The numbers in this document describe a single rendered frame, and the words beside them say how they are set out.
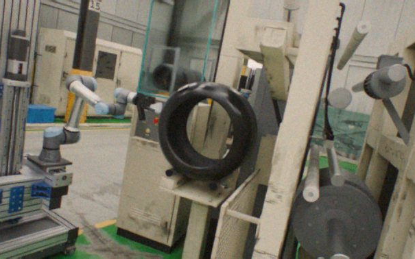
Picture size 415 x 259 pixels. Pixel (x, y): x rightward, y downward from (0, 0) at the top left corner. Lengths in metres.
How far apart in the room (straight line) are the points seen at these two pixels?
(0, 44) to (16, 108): 0.41
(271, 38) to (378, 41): 9.50
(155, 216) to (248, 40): 1.79
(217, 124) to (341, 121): 8.64
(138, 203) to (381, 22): 9.33
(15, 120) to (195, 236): 1.45
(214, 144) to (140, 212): 1.02
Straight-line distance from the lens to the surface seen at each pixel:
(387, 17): 10.98
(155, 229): 2.87
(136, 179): 2.83
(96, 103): 2.13
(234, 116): 1.76
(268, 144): 2.05
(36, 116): 7.36
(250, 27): 1.53
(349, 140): 10.63
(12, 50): 2.40
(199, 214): 2.35
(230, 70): 2.16
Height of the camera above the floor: 1.47
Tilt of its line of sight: 9 degrees down
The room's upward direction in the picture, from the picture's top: 11 degrees clockwise
